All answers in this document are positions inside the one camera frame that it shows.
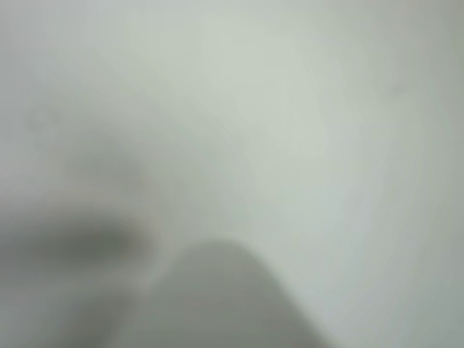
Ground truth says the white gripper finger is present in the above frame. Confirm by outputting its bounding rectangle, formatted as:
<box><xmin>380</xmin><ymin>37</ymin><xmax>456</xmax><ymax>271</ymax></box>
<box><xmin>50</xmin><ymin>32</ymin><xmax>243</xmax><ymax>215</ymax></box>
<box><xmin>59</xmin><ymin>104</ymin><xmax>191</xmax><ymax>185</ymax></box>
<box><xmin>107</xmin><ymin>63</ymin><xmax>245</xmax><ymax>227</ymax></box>
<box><xmin>132</xmin><ymin>237</ymin><xmax>333</xmax><ymax>348</ymax></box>

